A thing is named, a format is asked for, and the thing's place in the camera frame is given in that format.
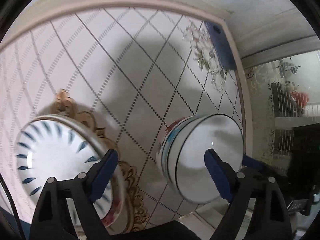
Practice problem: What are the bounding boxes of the metal wire rack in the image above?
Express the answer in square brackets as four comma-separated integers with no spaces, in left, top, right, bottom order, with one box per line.
[270,82,319,159]

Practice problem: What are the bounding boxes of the blue leaf pattern plate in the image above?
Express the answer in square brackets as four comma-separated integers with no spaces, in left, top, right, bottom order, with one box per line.
[15,114,117,221]

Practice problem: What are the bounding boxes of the white bowl coloured dots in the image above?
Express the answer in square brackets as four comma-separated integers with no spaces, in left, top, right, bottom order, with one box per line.
[156,115,196,179]

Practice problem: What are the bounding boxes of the white bowl dark rim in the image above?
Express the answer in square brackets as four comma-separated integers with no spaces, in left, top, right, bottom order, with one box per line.
[162,115,207,189]

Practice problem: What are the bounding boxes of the plain white bowl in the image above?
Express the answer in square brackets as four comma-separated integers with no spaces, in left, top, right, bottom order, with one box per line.
[172,114,244,204]

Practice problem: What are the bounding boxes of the blue smartphone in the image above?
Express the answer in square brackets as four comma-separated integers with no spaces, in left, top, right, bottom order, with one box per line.
[205,21,236,70]

